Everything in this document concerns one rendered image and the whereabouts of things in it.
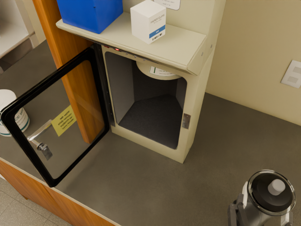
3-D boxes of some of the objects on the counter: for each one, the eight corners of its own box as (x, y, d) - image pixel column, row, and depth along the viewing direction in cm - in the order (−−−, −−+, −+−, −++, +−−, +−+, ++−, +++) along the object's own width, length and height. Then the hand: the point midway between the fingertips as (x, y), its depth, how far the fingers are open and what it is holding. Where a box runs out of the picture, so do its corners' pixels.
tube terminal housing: (140, 93, 123) (130, -126, 63) (205, 118, 113) (266, -112, 54) (111, 132, 109) (63, -103, 49) (182, 164, 99) (232, -79, 40)
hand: (264, 199), depth 65 cm, fingers closed on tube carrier, 9 cm apart
